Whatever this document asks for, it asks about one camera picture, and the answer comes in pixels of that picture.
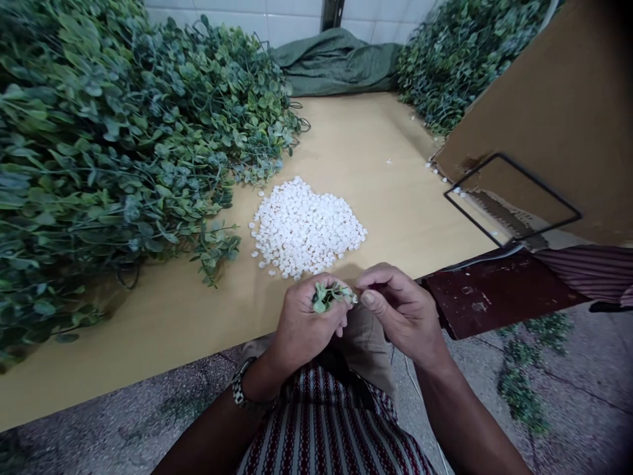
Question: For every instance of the person's right hand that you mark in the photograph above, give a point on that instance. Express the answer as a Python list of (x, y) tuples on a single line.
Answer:
[(400, 321)]

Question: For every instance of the person's left hand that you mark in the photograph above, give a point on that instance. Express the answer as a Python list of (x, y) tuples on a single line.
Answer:
[(301, 326)]

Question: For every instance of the person's right thumb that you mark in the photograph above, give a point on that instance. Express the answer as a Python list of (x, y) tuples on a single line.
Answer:
[(372, 302)]

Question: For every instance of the person's right index finger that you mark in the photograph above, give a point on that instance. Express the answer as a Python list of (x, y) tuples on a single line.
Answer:
[(376, 281)]

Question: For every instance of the person's left fingers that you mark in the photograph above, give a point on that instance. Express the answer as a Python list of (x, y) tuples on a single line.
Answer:
[(334, 316)]

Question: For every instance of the green artificial leaf sprig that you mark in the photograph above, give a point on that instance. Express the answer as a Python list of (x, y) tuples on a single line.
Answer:
[(329, 296)]

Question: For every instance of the person's legs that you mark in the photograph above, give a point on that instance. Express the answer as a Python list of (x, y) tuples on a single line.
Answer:
[(366, 346)]

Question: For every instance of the pile of white plastic buds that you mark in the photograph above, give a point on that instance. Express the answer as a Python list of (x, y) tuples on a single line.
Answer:
[(306, 230)]

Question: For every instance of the person's body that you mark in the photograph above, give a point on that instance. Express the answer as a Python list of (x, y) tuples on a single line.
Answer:
[(331, 425)]

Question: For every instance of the dark red wooden stool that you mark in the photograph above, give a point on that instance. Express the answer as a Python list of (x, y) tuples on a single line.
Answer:
[(499, 292)]

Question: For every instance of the scattered white plastic buds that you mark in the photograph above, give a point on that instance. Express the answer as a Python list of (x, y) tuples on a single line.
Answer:
[(442, 170)]

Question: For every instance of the artificial leaf sprigs on floor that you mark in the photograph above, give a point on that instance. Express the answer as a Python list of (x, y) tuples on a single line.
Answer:
[(531, 366)]

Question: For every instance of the striped fabric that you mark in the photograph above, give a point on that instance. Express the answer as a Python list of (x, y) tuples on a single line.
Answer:
[(593, 272)]

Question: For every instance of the green cloth sack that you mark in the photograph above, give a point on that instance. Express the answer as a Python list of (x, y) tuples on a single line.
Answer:
[(336, 64)]

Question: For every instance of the brown cardboard box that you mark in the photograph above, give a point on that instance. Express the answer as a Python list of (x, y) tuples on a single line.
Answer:
[(549, 128)]

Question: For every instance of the small pile of artificial foliage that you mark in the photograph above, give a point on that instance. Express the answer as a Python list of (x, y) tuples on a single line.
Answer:
[(460, 59)]

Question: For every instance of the large pile of artificial foliage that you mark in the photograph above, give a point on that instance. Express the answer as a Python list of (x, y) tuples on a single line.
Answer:
[(114, 148)]

